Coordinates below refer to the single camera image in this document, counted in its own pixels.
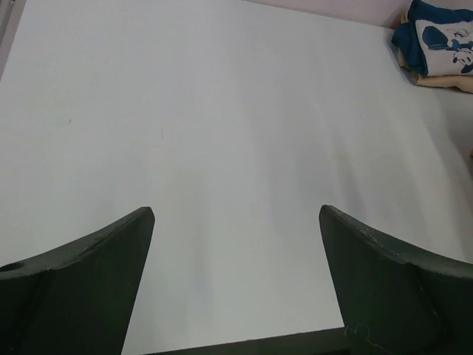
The folded beige t-shirt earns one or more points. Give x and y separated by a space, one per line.
443 82

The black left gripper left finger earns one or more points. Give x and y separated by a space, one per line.
77 298

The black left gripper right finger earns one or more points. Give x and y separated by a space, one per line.
394 297

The folded blue Mickey t-shirt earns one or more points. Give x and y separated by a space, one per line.
439 37

